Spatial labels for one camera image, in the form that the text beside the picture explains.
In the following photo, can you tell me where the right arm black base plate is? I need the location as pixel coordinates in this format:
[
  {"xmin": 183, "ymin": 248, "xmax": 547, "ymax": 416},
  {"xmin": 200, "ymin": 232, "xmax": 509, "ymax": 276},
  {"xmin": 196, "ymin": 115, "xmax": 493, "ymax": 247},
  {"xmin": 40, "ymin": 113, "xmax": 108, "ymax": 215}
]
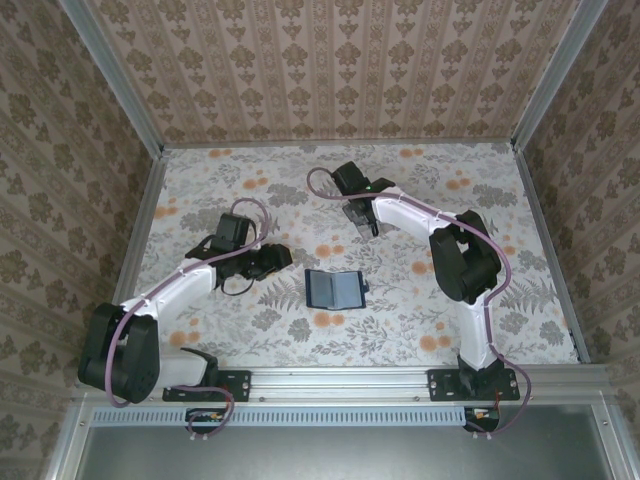
[{"xmin": 427, "ymin": 368, "xmax": 521, "ymax": 403}]

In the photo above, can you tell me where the grey metal panel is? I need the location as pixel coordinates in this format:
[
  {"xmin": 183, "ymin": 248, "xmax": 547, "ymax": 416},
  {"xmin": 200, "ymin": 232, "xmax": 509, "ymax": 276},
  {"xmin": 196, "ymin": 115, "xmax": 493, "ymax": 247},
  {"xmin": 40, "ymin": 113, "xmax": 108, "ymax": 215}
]
[{"xmin": 74, "ymin": 404, "xmax": 609, "ymax": 480}]

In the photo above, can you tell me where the aluminium frame post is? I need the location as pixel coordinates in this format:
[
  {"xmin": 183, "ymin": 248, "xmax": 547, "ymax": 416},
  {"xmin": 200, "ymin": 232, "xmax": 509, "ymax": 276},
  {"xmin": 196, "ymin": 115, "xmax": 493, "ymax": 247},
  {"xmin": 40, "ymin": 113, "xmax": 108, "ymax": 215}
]
[
  {"xmin": 510, "ymin": 0, "xmax": 611, "ymax": 151},
  {"xmin": 62, "ymin": 0, "xmax": 166, "ymax": 156}
]

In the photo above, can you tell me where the floral table cover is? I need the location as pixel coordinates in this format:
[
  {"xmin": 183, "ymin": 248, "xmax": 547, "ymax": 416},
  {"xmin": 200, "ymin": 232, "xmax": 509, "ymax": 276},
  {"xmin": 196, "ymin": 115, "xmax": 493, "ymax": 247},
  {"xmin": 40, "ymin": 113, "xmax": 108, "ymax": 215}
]
[{"xmin": 107, "ymin": 142, "xmax": 584, "ymax": 369}]

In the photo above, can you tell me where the white slotted cable duct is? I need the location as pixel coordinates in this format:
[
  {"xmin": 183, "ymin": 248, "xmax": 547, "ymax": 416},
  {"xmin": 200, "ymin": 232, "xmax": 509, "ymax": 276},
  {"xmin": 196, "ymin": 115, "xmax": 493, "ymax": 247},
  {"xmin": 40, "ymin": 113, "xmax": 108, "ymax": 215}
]
[{"xmin": 92, "ymin": 405, "xmax": 501, "ymax": 429}]

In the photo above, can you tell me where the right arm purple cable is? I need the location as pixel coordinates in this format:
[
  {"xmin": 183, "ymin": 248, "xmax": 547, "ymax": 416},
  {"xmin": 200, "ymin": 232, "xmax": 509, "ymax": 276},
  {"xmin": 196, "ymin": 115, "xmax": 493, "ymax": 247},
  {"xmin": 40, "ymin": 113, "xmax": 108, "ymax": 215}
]
[{"xmin": 306, "ymin": 167, "xmax": 534, "ymax": 442}]

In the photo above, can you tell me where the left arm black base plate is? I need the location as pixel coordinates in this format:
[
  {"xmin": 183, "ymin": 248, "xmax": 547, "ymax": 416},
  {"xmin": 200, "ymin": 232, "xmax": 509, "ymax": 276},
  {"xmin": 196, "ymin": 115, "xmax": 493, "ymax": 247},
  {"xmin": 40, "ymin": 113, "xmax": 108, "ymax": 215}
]
[{"xmin": 162, "ymin": 368, "xmax": 253, "ymax": 404}]

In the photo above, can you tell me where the navy blue card holder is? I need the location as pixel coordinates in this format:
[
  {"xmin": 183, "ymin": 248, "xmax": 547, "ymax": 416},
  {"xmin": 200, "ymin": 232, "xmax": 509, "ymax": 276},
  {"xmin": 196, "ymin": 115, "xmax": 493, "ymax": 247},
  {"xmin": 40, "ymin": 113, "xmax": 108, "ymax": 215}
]
[{"xmin": 303, "ymin": 268, "xmax": 371, "ymax": 310}]

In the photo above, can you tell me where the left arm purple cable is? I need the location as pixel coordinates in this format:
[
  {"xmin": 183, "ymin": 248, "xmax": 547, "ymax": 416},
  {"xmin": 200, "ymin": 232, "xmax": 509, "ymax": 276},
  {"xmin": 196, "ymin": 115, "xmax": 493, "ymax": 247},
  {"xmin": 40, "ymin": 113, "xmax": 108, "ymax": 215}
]
[{"xmin": 107, "ymin": 198, "xmax": 274, "ymax": 444}]

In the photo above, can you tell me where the aluminium side rail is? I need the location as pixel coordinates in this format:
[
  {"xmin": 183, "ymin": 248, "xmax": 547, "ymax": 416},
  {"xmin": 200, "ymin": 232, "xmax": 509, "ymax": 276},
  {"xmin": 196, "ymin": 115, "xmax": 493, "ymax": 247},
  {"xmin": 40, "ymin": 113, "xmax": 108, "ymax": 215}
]
[
  {"xmin": 94, "ymin": 147, "xmax": 169, "ymax": 369},
  {"xmin": 512, "ymin": 144, "xmax": 594, "ymax": 365}
]

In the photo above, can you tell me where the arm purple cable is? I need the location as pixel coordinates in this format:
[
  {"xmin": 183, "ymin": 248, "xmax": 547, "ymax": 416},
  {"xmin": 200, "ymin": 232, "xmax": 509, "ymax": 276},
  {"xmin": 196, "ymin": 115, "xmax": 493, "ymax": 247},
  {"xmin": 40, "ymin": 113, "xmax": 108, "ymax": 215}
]
[
  {"xmin": 107, "ymin": 198, "xmax": 274, "ymax": 444},
  {"xmin": 306, "ymin": 167, "xmax": 534, "ymax": 442}
]

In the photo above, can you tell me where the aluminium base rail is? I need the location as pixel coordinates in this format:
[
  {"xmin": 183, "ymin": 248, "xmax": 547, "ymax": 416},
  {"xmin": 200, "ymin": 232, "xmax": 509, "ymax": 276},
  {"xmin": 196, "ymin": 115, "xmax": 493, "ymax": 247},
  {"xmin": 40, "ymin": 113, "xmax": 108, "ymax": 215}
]
[{"xmin": 74, "ymin": 364, "xmax": 621, "ymax": 405}]

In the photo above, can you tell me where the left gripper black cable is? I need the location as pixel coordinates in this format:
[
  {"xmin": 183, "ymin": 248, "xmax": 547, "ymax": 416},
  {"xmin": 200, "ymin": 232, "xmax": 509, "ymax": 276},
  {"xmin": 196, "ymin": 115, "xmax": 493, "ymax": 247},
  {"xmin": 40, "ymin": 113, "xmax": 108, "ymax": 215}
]
[{"xmin": 218, "ymin": 276, "xmax": 255, "ymax": 297}]

